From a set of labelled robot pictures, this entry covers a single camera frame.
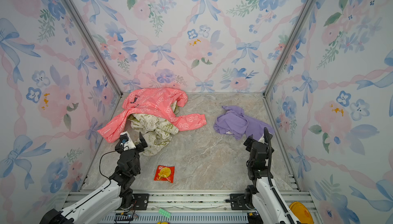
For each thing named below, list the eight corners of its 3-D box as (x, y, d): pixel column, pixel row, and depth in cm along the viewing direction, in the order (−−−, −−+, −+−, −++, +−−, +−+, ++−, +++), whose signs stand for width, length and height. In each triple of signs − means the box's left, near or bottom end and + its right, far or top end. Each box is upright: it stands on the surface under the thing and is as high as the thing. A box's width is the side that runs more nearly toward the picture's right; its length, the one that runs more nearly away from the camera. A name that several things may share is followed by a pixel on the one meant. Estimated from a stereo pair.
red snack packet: (154, 182, 82) (153, 181, 80) (157, 166, 87) (156, 165, 85) (173, 182, 82) (172, 181, 80) (174, 166, 87) (174, 165, 85)
